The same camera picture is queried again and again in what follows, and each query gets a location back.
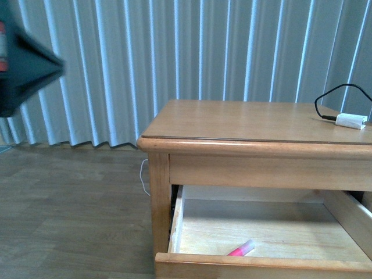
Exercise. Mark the wooden nightstand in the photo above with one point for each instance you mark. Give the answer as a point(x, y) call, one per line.
point(248, 145)

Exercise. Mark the pink highlighter marker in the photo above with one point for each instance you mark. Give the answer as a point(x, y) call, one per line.
point(243, 249)

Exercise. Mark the wooden drawer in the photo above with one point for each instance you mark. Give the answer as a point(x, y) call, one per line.
point(298, 233)

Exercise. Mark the white power adapter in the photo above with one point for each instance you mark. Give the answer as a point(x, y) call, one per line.
point(351, 121)

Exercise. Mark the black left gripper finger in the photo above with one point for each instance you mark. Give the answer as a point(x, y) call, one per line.
point(26, 65)

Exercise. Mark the grey pleated curtain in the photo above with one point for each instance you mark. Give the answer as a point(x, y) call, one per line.
point(124, 60)

